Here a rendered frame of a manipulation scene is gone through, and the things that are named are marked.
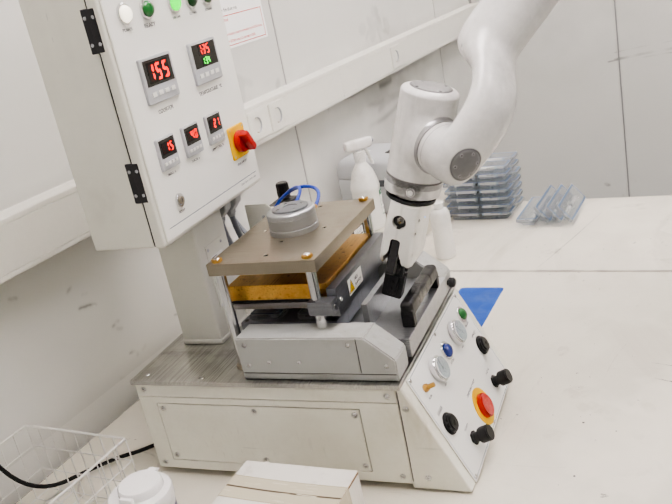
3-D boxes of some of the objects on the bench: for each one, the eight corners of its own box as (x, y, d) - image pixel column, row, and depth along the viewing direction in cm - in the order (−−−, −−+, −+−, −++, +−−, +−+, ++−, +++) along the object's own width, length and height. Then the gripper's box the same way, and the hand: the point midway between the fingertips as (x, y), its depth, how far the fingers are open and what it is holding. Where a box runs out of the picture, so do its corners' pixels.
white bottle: (459, 256, 203) (451, 201, 198) (442, 261, 201) (433, 207, 197) (450, 251, 207) (442, 197, 202) (433, 256, 206) (424, 202, 201)
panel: (475, 483, 117) (404, 381, 115) (510, 377, 143) (452, 291, 140) (487, 479, 116) (416, 376, 114) (519, 373, 142) (462, 287, 139)
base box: (161, 472, 137) (133, 384, 131) (257, 362, 169) (238, 287, 163) (472, 495, 116) (455, 390, 110) (515, 364, 148) (503, 278, 142)
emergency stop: (484, 424, 128) (470, 404, 128) (488, 410, 132) (475, 390, 131) (492, 420, 128) (478, 400, 127) (497, 407, 131) (483, 387, 130)
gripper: (402, 166, 127) (384, 269, 135) (372, 197, 114) (354, 308, 122) (448, 178, 125) (427, 281, 133) (423, 211, 112) (401, 323, 120)
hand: (394, 283), depth 127 cm, fingers closed, pressing on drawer
